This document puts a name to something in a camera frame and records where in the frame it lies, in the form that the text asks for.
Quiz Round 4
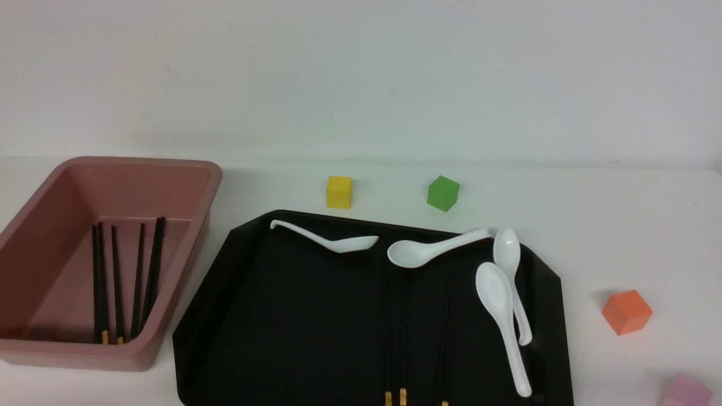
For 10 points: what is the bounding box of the black chopstick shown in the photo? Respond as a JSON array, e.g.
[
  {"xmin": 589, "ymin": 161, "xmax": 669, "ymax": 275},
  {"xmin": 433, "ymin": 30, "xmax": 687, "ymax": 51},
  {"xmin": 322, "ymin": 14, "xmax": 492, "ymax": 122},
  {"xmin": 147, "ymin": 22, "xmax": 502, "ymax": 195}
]
[
  {"xmin": 144, "ymin": 217, "xmax": 166, "ymax": 328},
  {"xmin": 97, "ymin": 222, "xmax": 110, "ymax": 345},
  {"xmin": 438, "ymin": 271, "xmax": 456, "ymax": 405},
  {"xmin": 130, "ymin": 223, "xmax": 145, "ymax": 339},
  {"xmin": 398, "ymin": 270, "xmax": 407, "ymax": 405},
  {"xmin": 92, "ymin": 224, "xmax": 102, "ymax": 343},
  {"xmin": 382, "ymin": 269, "xmax": 393, "ymax": 405},
  {"xmin": 139, "ymin": 218, "xmax": 162, "ymax": 333},
  {"xmin": 111, "ymin": 226, "xmax": 125, "ymax": 345}
]

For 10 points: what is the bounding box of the yellow cube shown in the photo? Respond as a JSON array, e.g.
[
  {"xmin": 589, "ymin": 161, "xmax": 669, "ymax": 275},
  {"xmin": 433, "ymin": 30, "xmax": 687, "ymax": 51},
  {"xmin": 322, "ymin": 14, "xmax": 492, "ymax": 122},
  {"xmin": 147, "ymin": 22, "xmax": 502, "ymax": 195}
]
[{"xmin": 325, "ymin": 176, "xmax": 353, "ymax": 210}]

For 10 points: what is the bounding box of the white spoon far left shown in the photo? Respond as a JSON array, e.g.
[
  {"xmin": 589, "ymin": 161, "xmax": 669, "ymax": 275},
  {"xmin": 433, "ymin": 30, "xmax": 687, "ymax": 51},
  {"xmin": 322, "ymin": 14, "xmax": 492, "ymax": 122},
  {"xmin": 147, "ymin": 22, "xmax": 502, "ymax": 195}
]
[{"xmin": 269, "ymin": 219, "xmax": 380, "ymax": 254}]

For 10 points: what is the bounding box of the white spoon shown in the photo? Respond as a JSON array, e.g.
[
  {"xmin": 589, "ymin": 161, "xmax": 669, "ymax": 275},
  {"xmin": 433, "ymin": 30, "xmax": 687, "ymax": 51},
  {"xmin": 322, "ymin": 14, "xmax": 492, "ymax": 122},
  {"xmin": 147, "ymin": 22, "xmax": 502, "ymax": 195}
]
[
  {"xmin": 492, "ymin": 228, "xmax": 533, "ymax": 346},
  {"xmin": 269, "ymin": 219, "xmax": 380, "ymax": 254},
  {"xmin": 475, "ymin": 262, "xmax": 533, "ymax": 398},
  {"xmin": 387, "ymin": 228, "xmax": 491, "ymax": 269}
]

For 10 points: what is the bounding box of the white spoon centre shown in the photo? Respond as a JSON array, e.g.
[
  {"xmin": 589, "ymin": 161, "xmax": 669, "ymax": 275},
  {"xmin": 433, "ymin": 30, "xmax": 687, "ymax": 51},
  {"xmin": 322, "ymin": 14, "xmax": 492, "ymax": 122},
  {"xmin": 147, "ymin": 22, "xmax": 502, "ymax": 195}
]
[{"xmin": 387, "ymin": 228, "xmax": 491, "ymax": 269}]

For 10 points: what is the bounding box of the green cube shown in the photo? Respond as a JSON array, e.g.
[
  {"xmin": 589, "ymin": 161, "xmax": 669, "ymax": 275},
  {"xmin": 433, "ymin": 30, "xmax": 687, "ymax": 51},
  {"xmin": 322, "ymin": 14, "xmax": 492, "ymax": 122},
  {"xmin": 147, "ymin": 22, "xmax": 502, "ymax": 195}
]
[{"xmin": 426, "ymin": 175, "xmax": 461, "ymax": 211}]

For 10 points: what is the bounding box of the black plastic tray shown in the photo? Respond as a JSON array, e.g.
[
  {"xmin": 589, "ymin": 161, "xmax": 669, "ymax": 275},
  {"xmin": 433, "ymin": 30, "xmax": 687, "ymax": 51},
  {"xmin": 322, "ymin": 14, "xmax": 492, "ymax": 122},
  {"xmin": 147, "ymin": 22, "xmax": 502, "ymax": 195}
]
[{"xmin": 173, "ymin": 210, "xmax": 574, "ymax": 405}]

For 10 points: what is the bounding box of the white spoon upper right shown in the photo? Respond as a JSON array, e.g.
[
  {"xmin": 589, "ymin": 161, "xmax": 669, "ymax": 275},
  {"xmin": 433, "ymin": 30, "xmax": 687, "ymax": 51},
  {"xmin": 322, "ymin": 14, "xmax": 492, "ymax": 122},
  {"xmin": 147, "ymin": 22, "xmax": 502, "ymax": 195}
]
[{"xmin": 492, "ymin": 228, "xmax": 533, "ymax": 346}]

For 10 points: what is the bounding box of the white spoon lower right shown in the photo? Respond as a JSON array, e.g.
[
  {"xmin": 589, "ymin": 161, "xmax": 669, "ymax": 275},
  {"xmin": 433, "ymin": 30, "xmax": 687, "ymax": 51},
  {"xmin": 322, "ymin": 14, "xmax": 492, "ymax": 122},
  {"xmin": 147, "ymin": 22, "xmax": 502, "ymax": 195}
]
[{"xmin": 475, "ymin": 262, "xmax": 533, "ymax": 398}]

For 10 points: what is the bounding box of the orange cube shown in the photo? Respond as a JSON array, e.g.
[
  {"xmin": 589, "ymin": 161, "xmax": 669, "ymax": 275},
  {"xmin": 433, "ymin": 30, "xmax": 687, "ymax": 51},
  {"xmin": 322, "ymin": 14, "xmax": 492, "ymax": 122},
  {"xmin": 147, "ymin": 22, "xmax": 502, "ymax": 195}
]
[{"xmin": 601, "ymin": 289, "xmax": 653, "ymax": 335}]

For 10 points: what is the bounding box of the pink plastic bin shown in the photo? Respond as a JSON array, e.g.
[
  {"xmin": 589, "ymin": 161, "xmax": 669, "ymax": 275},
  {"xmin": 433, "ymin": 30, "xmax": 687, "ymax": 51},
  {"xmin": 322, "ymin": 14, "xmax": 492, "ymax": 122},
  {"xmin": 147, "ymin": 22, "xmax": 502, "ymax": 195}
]
[{"xmin": 1, "ymin": 157, "xmax": 223, "ymax": 372}]

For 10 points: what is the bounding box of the pink cube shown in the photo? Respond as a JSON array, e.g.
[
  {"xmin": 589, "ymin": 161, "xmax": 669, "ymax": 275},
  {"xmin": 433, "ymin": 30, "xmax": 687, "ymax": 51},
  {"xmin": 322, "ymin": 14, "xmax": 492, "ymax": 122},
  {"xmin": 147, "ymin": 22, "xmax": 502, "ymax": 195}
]
[{"xmin": 658, "ymin": 373, "xmax": 714, "ymax": 405}]

